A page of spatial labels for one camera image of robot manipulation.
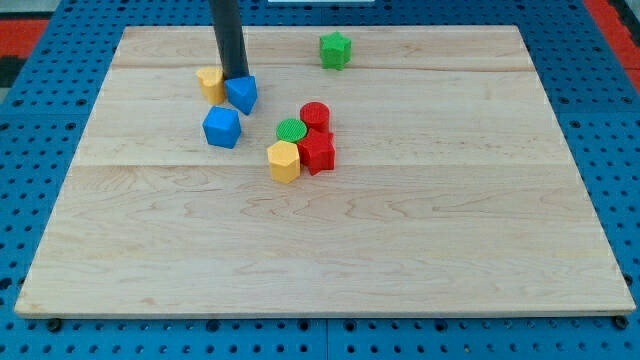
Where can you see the blue cube block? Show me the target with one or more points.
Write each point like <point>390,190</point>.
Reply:
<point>222,127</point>

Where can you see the red star block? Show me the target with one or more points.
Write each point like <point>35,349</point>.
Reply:
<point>317,151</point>

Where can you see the yellow hexagon block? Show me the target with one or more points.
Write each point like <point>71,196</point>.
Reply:
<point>284,161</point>

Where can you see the green cylinder block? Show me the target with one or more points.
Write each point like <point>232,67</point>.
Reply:
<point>291,130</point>

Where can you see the red cylinder block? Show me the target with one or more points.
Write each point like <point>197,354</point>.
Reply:
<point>316,115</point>

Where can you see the wooden board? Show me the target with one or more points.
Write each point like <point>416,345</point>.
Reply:
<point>454,193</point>

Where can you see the blue triangular block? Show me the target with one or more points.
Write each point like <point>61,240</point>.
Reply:
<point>242,93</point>

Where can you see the green star block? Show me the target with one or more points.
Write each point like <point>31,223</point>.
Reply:
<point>335,50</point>

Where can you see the yellow heart block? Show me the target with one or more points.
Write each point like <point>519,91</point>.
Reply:
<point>211,81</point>

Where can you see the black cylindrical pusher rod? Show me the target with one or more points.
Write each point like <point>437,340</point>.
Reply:
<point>229,35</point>

